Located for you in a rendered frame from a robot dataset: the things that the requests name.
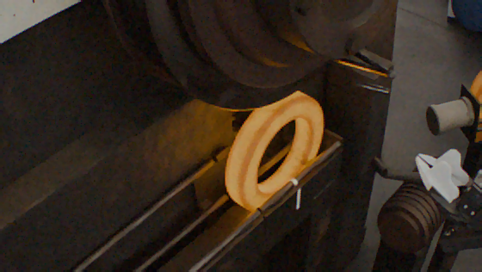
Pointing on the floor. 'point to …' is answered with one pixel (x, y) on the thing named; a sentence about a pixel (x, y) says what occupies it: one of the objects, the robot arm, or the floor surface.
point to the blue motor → (466, 14)
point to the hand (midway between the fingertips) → (421, 164)
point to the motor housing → (406, 228)
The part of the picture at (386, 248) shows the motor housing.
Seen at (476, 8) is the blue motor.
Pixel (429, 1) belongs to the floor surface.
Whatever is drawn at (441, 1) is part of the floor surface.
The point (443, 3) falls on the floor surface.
